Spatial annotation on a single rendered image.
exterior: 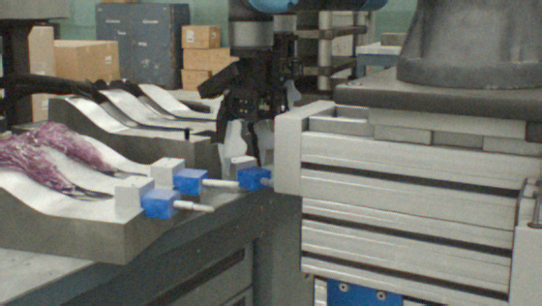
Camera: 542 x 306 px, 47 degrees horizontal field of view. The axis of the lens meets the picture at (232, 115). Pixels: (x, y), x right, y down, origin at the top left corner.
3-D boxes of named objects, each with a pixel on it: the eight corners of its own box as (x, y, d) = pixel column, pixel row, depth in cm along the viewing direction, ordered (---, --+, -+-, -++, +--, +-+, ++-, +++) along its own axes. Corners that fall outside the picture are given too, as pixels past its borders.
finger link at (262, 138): (279, 172, 105) (268, 124, 102) (255, 166, 110) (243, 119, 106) (291, 164, 107) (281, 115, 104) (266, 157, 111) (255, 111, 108)
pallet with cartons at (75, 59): (122, 114, 632) (120, 41, 619) (79, 130, 555) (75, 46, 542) (22, 108, 668) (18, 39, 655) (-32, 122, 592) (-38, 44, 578)
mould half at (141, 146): (274, 162, 126) (275, 96, 124) (195, 194, 105) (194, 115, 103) (103, 133, 154) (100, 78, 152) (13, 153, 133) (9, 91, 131)
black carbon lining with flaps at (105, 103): (232, 130, 123) (232, 82, 122) (181, 145, 110) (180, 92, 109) (109, 112, 143) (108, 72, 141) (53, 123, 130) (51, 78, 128)
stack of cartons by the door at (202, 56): (251, 91, 798) (251, 26, 783) (240, 94, 769) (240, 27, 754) (193, 87, 835) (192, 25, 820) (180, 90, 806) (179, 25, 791)
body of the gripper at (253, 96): (255, 127, 97) (255, 50, 95) (219, 120, 104) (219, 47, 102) (287, 121, 103) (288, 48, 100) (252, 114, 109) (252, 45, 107)
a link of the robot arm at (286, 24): (259, 15, 156) (286, 15, 160) (259, 33, 157) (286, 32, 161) (277, 15, 150) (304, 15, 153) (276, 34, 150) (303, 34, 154)
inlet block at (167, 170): (243, 198, 93) (243, 164, 92) (233, 208, 89) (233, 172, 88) (164, 191, 97) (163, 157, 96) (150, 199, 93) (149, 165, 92)
